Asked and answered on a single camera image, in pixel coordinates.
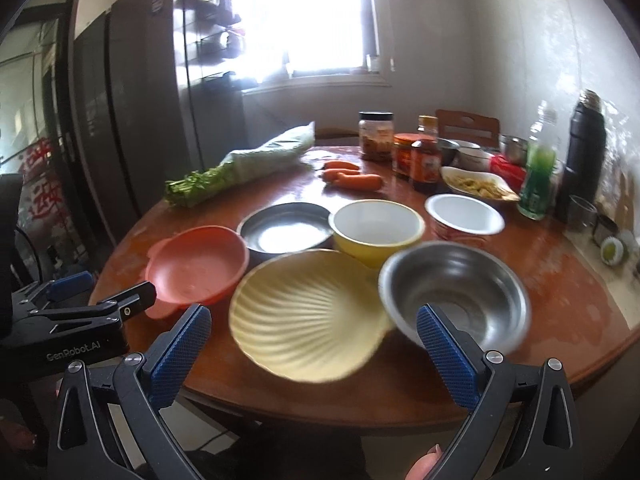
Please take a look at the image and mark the clear plastic cup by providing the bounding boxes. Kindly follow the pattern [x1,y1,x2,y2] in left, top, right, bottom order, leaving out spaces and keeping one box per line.
[566,195,598,233]

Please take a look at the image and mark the carrot near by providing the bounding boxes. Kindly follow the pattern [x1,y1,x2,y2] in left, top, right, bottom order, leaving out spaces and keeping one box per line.
[333,174,384,192]

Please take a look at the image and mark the small metal cup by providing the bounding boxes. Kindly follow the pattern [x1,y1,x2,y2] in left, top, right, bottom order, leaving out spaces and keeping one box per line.
[591,214,618,247]

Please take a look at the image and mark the person's hand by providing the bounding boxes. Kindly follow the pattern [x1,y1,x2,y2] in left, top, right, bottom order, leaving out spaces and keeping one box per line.
[405,444,442,480]

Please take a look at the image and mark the small steel bowl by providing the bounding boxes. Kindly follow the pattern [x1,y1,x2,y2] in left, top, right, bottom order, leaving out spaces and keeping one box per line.
[499,133,528,167]

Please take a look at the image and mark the green fruit in net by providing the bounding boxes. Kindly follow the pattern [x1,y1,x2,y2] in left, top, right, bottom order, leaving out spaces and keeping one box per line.
[600,236,628,266]

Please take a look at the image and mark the carrot middle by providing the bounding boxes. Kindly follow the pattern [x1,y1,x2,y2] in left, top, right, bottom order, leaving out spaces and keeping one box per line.
[321,168,360,183]

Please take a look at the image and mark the black thermos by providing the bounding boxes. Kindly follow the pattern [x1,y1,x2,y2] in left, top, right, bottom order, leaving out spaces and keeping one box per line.
[554,89,608,223]

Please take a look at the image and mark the red chili sauce jar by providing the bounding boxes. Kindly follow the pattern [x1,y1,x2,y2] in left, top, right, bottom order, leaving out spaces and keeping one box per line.
[392,133,425,179]

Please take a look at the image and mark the brown sauce bottle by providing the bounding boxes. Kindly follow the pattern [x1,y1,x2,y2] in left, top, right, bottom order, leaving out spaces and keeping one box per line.
[409,115,442,194]

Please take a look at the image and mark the pink plastic bowl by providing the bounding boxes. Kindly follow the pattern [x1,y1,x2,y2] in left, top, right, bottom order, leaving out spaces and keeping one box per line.
[143,226,250,320]

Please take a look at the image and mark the clear jar black lid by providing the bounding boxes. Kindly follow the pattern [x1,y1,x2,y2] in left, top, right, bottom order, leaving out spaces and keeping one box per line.
[358,110,395,162]

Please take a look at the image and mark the celery bunch in bag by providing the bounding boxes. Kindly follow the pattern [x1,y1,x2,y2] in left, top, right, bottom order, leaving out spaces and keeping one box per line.
[164,122,314,208]

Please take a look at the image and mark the yellow shell-shaped plate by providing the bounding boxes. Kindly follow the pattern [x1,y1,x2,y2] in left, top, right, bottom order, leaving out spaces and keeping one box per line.
[229,249,393,384]

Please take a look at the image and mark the white dish with food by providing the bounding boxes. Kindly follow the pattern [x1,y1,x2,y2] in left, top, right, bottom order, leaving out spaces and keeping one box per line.
[440,167,520,204]

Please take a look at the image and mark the carrot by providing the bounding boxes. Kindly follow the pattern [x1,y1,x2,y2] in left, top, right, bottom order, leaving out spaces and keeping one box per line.
[321,168,360,183]
[333,174,384,192]
[322,160,360,171]

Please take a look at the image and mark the carrot far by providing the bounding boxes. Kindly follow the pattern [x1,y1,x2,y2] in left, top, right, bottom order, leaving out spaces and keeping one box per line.
[322,160,360,171]

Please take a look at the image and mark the green drink bottle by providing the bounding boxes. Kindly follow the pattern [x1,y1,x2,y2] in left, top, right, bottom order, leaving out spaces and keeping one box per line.
[518,101,559,221]

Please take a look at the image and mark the round wooden table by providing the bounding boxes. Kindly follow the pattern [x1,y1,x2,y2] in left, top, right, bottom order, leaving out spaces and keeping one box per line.
[88,145,640,430]

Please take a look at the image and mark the red tissue box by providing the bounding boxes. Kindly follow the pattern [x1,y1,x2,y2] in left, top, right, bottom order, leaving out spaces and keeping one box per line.
[489,154,526,194]

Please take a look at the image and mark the yellow enamel bowl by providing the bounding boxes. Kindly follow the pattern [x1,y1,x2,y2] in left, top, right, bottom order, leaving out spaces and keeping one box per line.
[329,200,426,270]

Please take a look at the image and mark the dark refrigerator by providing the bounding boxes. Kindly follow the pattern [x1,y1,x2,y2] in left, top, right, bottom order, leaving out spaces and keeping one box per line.
[70,0,248,240]

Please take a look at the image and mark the red white paper bowl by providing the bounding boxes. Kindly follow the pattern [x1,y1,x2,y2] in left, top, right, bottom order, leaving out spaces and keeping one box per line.
[425,194,506,248]

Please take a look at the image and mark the white ceramic bowl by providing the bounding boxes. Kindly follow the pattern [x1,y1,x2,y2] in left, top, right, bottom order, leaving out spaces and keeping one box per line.
[457,148,492,172]

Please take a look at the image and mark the large stainless steel bowl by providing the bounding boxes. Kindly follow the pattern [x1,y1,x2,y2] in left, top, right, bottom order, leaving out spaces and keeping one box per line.
[378,242,532,354]

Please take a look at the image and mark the steel bowl behind jars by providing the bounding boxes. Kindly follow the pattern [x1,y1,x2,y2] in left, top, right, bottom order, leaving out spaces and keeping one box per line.
[437,138,460,167]

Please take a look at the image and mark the shallow steel pan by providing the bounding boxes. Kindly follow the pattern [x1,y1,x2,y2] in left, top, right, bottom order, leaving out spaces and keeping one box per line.
[238,202,332,259]

